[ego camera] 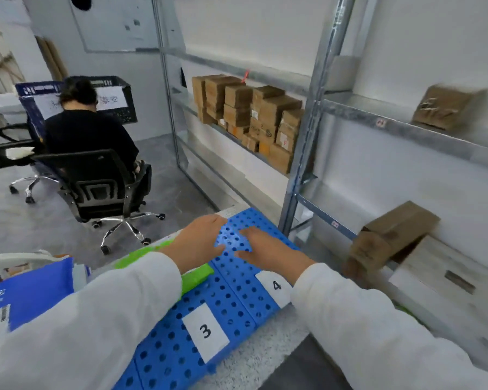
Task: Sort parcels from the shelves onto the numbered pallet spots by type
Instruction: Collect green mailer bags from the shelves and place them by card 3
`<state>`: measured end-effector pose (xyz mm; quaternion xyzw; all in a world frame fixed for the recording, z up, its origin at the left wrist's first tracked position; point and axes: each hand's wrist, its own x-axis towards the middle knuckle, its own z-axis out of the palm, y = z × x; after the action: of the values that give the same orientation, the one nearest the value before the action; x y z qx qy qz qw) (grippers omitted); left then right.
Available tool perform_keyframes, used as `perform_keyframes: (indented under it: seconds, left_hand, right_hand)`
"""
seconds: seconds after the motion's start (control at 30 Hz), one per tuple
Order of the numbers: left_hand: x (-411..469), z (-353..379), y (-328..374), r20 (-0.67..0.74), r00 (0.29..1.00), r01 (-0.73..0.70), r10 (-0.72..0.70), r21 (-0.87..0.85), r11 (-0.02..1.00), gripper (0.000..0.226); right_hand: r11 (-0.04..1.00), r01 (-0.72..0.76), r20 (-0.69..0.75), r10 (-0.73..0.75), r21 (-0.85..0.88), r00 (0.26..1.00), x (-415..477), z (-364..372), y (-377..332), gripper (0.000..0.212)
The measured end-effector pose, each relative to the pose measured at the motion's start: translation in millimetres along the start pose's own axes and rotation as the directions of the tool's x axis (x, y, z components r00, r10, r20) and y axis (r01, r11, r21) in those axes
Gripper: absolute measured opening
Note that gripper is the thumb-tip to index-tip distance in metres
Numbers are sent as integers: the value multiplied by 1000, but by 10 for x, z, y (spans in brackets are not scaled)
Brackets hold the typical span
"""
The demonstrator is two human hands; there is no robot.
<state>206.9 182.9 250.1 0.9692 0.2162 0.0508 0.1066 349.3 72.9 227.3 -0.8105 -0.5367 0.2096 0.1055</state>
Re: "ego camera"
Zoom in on person's left hand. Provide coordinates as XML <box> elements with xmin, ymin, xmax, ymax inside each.
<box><xmin>162</xmin><ymin>214</ymin><xmax>229</xmax><ymax>275</ymax></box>

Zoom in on person's right hand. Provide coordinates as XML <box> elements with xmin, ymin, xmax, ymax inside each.
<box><xmin>234</xmin><ymin>226</ymin><xmax>316</xmax><ymax>286</ymax></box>

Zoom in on white number card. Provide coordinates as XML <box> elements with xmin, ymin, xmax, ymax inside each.
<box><xmin>255</xmin><ymin>270</ymin><xmax>294</xmax><ymax>310</ymax></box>
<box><xmin>182</xmin><ymin>302</ymin><xmax>231</xmax><ymax>365</ymax></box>

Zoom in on green parcel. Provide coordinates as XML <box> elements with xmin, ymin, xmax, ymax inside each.
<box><xmin>113</xmin><ymin>239</ymin><xmax>215</xmax><ymax>297</ymax></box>

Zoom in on oblong brown box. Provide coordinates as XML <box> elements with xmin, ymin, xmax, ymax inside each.
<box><xmin>343</xmin><ymin>200</ymin><xmax>441</xmax><ymax>281</ymax></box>

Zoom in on white mailer yellow label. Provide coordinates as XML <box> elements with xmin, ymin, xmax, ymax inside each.
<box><xmin>72</xmin><ymin>261</ymin><xmax>93</xmax><ymax>294</ymax></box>

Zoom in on grey metal shelf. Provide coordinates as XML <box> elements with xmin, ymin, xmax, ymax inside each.
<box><xmin>151</xmin><ymin>0</ymin><xmax>326</xmax><ymax>218</ymax></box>
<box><xmin>278</xmin><ymin>0</ymin><xmax>488</xmax><ymax>379</ymax></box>

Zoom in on stack of brown cardboard boxes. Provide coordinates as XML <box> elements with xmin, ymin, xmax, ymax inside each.
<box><xmin>191</xmin><ymin>74</ymin><xmax>306</xmax><ymax>176</ymax></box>

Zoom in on stack of blue mailers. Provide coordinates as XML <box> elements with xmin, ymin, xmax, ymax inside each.
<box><xmin>0</xmin><ymin>257</ymin><xmax>75</xmax><ymax>334</ymax></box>

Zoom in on white cardboard box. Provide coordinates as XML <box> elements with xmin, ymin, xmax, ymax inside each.
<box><xmin>388</xmin><ymin>235</ymin><xmax>488</xmax><ymax>354</ymax></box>

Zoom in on brown box with black handwriting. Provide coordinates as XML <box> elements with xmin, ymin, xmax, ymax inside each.
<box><xmin>411</xmin><ymin>84</ymin><xmax>487</xmax><ymax>132</ymax></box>

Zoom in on person's right forearm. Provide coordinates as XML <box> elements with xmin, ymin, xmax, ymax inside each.
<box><xmin>291</xmin><ymin>262</ymin><xmax>488</xmax><ymax>390</ymax></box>

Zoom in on person's left forearm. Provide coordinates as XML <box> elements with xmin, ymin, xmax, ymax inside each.
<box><xmin>0</xmin><ymin>251</ymin><xmax>184</xmax><ymax>390</ymax></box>

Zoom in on black office chair patterned back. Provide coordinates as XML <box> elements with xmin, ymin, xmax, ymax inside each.
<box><xmin>31</xmin><ymin>148</ymin><xmax>166</xmax><ymax>256</ymax></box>

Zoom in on white cloth on chair seat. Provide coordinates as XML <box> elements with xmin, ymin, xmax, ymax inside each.
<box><xmin>4</xmin><ymin>146</ymin><xmax>36</xmax><ymax>160</ymax></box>

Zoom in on black mesh office chair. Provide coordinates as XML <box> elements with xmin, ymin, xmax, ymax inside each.
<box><xmin>0</xmin><ymin>123</ymin><xmax>61</xmax><ymax>205</ymax></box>

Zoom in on blue crate with paper sign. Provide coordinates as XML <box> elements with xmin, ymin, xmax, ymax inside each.
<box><xmin>15</xmin><ymin>80</ymin><xmax>64</xmax><ymax>141</ymax></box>

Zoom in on white plastic bin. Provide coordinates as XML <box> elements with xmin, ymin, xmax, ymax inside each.
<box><xmin>0</xmin><ymin>93</ymin><xmax>28</xmax><ymax>127</ymax></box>

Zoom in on wooden poles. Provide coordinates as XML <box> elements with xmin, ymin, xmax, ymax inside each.
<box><xmin>35</xmin><ymin>36</ymin><xmax>68</xmax><ymax>82</ymax></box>

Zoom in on metal stair railing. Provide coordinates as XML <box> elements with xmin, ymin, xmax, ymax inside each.
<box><xmin>0</xmin><ymin>11</ymin><xmax>25</xmax><ymax>94</ymax></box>

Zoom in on wall whiteboard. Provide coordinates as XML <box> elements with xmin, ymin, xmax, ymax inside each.
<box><xmin>66</xmin><ymin>0</ymin><xmax>162</xmax><ymax>54</ymax></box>

